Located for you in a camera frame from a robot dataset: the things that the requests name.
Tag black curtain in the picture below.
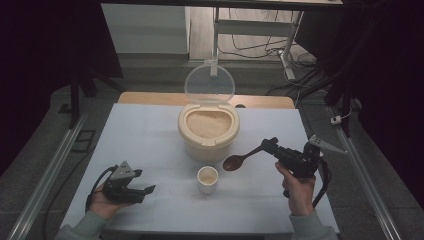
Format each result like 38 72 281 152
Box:
294 0 424 209
0 0 124 176

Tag brown wooden spoon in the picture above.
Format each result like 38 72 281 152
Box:
222 145 267 172

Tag white metal desk frame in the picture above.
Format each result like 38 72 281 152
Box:
211 7 304 81

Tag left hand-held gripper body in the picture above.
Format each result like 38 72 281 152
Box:
101 160 148 204

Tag black floor cables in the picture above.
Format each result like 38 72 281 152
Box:
218 8 323 98

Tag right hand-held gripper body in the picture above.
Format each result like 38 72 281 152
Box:
273 134 348 179

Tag rice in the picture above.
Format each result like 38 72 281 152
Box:
185 110 233 139
200 173 217 185

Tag black tripod stand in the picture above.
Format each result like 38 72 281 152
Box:
68 64 127 130
296 66 355 138

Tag person's right hand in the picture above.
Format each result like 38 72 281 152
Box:
274 162 317 217

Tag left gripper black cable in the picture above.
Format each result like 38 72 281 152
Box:
84 164 120 213

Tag white ceramic cup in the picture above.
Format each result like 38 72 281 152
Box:
196 165 219 195

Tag wooden table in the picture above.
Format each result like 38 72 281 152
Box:
118 91 296 110

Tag cream rice container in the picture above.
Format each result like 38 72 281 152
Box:
177 102 241 164

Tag black rectangular frame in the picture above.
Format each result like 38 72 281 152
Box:
71 129 97 154

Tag white table sheet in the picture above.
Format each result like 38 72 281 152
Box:
61 103 339 234

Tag white panel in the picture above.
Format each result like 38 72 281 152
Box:
101 3 191 55

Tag clear round container lid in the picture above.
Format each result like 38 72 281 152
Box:
184 63 236 104

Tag person's left hand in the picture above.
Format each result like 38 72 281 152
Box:
88 184 134 221

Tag aluminium rail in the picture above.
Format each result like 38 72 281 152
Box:
6 109 91 240
326 106 404 240

